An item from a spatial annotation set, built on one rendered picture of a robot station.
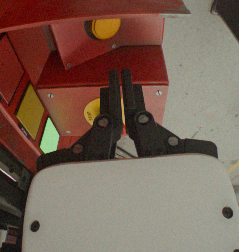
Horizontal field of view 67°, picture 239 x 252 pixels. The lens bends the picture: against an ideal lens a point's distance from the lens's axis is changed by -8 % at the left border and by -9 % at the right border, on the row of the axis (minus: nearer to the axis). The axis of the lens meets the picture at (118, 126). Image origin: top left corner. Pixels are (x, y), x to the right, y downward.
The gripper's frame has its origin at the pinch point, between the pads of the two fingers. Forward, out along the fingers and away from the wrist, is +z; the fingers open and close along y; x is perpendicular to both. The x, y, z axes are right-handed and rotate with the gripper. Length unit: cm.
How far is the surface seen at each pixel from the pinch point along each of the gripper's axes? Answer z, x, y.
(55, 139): 5.2, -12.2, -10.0
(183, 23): 82, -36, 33
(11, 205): -0.3, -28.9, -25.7
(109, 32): 12.0, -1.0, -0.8
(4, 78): 3.4, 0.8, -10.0
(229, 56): 79, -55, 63
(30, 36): 36.8, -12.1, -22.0
